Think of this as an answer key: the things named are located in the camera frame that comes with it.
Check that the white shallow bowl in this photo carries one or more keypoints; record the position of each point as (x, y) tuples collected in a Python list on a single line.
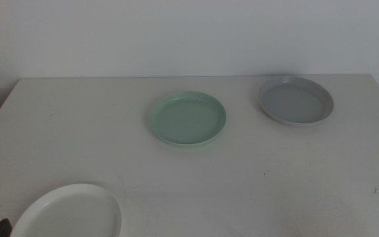
[(71, 214)]

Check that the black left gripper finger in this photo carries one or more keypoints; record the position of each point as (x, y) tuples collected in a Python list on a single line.
[(2, 228)]

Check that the pale green shallow bowl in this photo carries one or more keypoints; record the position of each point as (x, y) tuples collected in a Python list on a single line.
[(187, 121)]

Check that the grey shallow bowl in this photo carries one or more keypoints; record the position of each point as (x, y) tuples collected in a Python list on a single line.
[(294, 103)]

